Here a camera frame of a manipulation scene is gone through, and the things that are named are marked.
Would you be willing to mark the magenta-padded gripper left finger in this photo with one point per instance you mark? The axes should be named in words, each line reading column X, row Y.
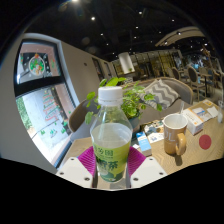
column 75, row 171

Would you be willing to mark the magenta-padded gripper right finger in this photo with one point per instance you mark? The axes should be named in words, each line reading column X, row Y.
column 146, row 171

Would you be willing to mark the green-labelled clear drink bottle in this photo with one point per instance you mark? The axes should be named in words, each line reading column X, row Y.
column 111, row 143

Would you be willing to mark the small blue white box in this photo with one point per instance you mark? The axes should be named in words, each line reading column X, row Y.
column 144, row 143

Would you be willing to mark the colourful printed brochure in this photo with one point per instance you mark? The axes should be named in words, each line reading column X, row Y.
column 154, row 130

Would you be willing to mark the brown ceramic mug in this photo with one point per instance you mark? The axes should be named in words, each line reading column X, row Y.
column 173, row 133

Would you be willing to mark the grey curved sofa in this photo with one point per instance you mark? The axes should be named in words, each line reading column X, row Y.
column 78, row 116

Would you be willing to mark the white orange cardboard box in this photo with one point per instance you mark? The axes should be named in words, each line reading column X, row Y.
column 193, row 122

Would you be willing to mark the clear stirring straw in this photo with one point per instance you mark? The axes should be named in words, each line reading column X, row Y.
column 182, row 108

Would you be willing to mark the green potted plant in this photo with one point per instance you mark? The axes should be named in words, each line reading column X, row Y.
column 133, row 100

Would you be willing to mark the grey white zigzag pillow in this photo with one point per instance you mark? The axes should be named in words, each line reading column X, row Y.
column 161, row 95

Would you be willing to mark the blue white leaflet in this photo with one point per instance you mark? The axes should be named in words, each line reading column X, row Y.
column 201, row 112

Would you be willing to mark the white printed leaflet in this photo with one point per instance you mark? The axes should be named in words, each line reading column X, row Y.
column 212, row 112

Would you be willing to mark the yellow square card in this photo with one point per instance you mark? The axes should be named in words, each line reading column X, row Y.
column 207, row 103

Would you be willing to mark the group of dining chairs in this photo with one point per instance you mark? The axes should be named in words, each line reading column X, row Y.
column 193, row 78

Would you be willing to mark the wooden lattice partition screen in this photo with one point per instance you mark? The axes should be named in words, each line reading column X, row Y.
column 150, row 63

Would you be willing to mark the group of ceiling lights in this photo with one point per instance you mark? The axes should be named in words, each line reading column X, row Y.
column 93, row 18

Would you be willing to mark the colourful wall poster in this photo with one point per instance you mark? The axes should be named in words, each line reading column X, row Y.
column 37, row 65

